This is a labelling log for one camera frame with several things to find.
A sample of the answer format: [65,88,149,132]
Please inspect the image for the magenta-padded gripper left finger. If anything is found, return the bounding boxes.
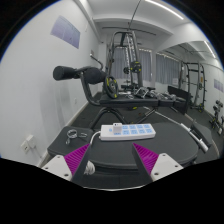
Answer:
[41,143,93,186]

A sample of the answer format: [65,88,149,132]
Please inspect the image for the large pale wall poster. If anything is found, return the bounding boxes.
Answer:
[50,14,82,50]

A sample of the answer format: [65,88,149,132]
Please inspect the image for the wide grey window curtain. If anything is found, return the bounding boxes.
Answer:
[111,46,153,83]

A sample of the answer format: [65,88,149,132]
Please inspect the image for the black hanging cable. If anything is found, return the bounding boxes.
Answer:
[129,0,143,31]

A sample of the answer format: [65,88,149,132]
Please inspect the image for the short ceiling light strip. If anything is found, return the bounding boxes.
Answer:
[203,39,217,59]

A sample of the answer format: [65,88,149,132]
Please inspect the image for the group of grey dumbbells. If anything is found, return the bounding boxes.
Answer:
[124,85,178,101]

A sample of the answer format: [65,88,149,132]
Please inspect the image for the small pale wall poster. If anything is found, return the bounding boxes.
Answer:
[213,78,224,93]

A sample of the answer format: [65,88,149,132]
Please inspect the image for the white power strip cable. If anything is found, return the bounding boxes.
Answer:
[84,130,102,176]

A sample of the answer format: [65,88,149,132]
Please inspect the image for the black box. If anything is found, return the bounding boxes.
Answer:
[167,85,193,114]

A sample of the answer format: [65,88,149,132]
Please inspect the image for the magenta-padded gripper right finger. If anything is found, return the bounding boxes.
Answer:
[130,142,185,185]

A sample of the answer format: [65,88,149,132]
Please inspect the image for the black power rack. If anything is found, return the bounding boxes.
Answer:
[105,30,145,91]

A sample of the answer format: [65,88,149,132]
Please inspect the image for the black squat rack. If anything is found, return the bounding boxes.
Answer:
[179,61,208,113]

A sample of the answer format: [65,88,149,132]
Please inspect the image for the narrow grey window curtain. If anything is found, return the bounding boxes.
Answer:
[155,53,181,86]

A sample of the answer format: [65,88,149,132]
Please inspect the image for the black padded seat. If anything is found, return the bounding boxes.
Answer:
[190,122,214,149]

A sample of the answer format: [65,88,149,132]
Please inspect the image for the metal spring barbell collar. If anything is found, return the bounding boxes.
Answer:
[65,129,88,145]

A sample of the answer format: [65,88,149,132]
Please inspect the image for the small black yellow weight plate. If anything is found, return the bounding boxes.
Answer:
[130,60,142,74]

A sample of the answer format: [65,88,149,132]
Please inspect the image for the dumbbell stand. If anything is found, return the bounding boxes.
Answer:
[209,99,224,134]

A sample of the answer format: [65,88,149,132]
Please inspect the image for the black weight bench with rollers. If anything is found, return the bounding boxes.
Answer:
[52,52,193,132]

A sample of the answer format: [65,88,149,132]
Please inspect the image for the long ceiling light strip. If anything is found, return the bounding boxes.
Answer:
[144,0,185,20]

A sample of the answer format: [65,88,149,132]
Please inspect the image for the white power strip blue sockets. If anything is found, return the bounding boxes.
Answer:
[99,123,157,142]

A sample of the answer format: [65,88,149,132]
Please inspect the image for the silver barbell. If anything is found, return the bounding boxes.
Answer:
[180,122,208,154]

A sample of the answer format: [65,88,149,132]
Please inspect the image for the white wall socket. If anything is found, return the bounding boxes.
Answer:
[20,134,37,152]

